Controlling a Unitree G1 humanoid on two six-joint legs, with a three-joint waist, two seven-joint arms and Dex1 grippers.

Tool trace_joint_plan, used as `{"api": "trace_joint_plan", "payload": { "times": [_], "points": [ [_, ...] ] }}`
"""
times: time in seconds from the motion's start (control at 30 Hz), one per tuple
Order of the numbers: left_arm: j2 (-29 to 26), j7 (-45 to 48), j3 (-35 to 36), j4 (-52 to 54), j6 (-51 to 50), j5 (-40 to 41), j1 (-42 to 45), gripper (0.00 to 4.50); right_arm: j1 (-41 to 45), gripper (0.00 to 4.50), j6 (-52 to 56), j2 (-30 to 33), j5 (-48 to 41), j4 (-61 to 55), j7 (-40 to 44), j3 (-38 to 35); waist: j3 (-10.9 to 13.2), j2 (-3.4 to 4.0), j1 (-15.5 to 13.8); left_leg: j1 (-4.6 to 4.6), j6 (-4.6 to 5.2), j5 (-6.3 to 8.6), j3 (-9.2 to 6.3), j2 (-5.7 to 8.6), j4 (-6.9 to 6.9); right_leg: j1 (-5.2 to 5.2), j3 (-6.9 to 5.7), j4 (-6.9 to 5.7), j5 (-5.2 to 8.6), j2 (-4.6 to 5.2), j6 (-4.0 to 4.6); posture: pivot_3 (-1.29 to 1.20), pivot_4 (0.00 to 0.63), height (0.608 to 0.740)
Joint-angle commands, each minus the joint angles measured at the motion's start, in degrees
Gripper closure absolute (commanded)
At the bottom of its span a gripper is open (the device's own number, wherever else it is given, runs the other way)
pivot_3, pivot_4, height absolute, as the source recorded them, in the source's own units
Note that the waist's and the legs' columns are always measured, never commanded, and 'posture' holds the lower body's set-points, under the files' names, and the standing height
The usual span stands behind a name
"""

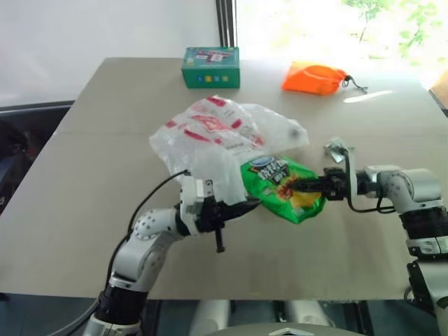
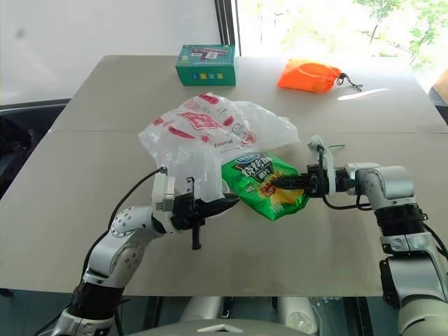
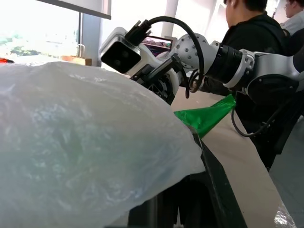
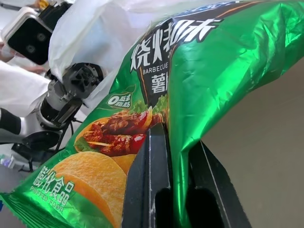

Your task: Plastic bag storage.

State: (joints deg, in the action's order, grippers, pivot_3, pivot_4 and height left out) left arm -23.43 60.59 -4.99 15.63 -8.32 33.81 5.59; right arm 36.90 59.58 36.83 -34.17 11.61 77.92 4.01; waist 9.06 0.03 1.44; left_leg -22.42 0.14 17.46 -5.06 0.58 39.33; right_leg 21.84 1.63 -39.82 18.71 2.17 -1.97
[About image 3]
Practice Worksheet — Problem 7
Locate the person in light shirt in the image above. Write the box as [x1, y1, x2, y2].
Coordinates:
[279, 0, 304, 37]

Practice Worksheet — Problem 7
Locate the green plastic bag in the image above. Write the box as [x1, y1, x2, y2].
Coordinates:
[173, 94, 237, 139]

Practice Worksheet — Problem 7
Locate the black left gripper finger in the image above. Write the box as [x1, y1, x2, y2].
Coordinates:
[127, 125, 248, 228]

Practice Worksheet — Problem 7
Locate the light wooden box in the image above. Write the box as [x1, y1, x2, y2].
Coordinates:
[61, 55, 93, 67]

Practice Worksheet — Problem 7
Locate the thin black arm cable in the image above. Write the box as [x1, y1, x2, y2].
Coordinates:
[231, 94, 296, 138]

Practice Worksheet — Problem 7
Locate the thick black wrist cable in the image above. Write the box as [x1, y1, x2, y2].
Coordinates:
[124, 16, 206, 99]

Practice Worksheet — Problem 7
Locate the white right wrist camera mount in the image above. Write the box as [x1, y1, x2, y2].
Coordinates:
[99, 27, 179, 102]

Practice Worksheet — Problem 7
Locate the person in black jacket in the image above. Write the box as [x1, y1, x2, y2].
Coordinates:
[199, 0, 296, 97]

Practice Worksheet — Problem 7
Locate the clear crinkled plastic piece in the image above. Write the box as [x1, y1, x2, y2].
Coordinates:
[274, 203, 298, 228]

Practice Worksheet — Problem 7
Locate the white translucent plastic bag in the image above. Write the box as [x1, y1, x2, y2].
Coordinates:
[0, 61, 206, 228]

